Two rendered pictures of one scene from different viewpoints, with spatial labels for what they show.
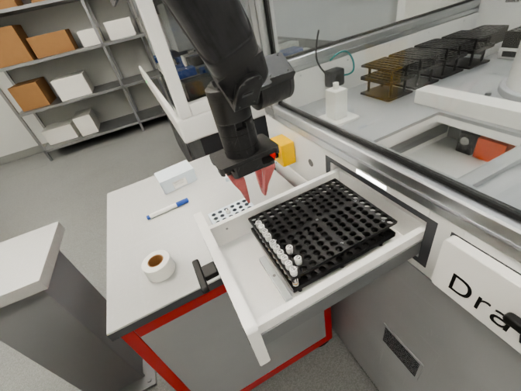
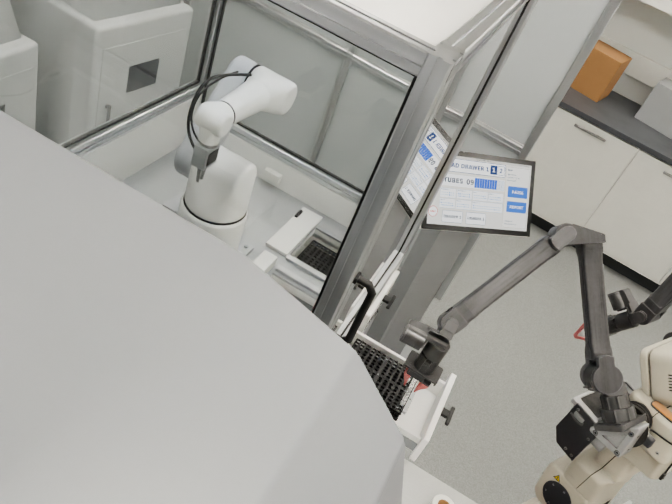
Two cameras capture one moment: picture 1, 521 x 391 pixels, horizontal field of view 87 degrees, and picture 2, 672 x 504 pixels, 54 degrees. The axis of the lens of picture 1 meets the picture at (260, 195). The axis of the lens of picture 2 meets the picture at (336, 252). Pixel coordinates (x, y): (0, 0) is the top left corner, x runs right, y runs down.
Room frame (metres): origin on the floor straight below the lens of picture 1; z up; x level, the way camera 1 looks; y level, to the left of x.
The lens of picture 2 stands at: (1.70, 0.32, 2.32)
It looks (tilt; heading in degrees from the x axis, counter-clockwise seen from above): 38 degrees down; 208
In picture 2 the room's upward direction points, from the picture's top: 23 degrees clockwise
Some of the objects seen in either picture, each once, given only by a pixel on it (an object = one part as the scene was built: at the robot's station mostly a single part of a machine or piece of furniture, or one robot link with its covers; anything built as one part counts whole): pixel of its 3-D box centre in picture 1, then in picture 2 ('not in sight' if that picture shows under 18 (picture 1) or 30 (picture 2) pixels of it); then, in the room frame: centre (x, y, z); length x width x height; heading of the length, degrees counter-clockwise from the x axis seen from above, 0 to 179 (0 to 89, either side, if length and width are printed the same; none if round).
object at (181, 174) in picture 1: (176, 176); not in sight; (0.88, 0.29, 0.79); 0.13 x 0.09 x 0.05; 113
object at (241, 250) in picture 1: (322, 230); (371, 380); (0.38, -0.10, 0.86); 0.40 x 0.26 x 0.06; 108
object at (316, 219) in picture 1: (318, 231); (374, 380); (0.38, -0.10, 0.87); 0.22 x 0.18 x 0.06; 108
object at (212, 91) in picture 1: (232, 100); (434, 347); (0.40, 0.01, 1.15); 0.07 x 0.06 x 0.07; 114
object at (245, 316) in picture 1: (225, 276); (433, 415); (0.32, 0.09, 0.87); 0.29 x 0.02 x 0.11; 18
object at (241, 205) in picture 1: (234, 217); not in sight; (0.59, 0.09, 0.78); 0.12 x 0.08 x 0.04; 109
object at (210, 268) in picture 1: (206, 272); (446, 413); (0.31, 0.12, 0.91); 0.07 x 0.04 x 0.01; 18
